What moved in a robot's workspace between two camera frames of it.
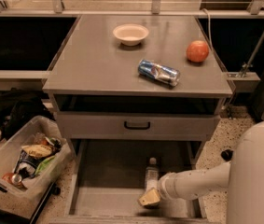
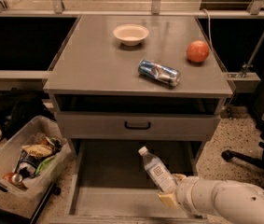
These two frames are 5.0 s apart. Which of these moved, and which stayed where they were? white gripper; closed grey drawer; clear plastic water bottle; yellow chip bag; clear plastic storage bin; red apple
Moved: white gripper; clear plastic water bottle
Stayed: yellow chip bag; clear plastic storage bin; closed grey drawer; red apple
